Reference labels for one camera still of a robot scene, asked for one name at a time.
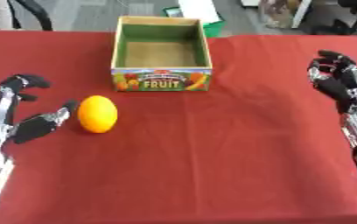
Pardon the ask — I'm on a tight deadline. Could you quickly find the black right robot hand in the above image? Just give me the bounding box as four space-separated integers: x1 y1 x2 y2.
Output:
307 49 357 116

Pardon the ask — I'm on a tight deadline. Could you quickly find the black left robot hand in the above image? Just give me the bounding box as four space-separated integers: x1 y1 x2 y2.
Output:
0 73 81 145

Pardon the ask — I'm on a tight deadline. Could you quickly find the cardboard box with green inside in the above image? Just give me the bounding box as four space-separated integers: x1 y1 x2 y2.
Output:
109 16 214 93

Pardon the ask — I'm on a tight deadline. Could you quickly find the orange toy fruit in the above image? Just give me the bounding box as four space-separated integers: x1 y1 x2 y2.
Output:
75 94 121 134

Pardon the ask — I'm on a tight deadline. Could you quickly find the black chair base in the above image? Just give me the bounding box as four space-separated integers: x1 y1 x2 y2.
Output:
308 0 357 36

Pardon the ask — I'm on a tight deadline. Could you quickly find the white board leaning on floor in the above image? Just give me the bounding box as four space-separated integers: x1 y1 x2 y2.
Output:
287 0 313 30

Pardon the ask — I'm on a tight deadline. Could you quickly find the green bin with white sheet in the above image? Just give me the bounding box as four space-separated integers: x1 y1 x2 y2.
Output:
161 0 228 39

